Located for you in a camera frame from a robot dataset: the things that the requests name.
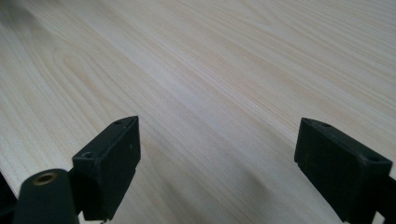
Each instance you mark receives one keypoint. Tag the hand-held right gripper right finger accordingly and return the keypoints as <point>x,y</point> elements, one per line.
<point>339,174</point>

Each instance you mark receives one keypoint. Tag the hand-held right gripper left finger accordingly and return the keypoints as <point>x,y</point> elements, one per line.
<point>107,168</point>

